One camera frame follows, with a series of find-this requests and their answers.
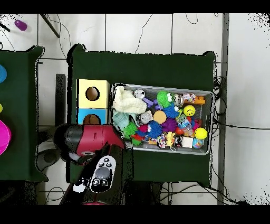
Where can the blue plastic cup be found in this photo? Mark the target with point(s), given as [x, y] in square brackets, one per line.
[2, 74]

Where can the black upright panel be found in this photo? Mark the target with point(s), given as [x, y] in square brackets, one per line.
[60, 101]

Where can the plain yellow ball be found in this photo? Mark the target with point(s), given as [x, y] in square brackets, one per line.
[200, 133]

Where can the silver crushed can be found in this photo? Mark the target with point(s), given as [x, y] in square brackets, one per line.
[139, 94]

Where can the dark green side table cloth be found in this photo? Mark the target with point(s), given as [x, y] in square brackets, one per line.
[19, 84]

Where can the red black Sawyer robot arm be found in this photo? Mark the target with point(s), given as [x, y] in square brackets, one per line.
[92, 137]

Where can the purple spiky ball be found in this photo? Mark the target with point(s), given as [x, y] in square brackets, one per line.
[169, 125]

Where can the cream waffle cloth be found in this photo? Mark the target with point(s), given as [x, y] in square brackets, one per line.
[128, 102]

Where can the magenta plastic bowl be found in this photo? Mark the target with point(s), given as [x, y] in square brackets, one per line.
[4, 137]

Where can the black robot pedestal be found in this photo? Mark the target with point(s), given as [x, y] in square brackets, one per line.
[147, 192]

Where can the shallow clear mesh bin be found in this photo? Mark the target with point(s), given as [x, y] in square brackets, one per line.
[207, 126]

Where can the black rod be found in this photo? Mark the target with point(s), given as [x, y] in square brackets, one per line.
[49, 25]

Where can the purple bottle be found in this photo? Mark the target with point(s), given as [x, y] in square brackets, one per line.
[20, 25]

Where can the green fuzzy toy with eyes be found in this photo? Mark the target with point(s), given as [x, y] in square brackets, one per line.
[162, 98]

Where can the yellow smiley face ball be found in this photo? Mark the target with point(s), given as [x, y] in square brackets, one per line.
[189, 110]

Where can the yellow duck plush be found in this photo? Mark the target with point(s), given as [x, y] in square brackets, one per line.
[170, 138]

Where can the black crushed soda can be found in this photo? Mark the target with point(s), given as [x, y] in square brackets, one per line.
[145, 117]

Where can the blue fuzzy toy with eyes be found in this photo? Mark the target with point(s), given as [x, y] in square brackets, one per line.
[171, 112]

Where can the wooden box with three holes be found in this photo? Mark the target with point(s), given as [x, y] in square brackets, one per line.
[92, 103]

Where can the toy hamburger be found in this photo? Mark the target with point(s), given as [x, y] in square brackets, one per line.
[159, 116]

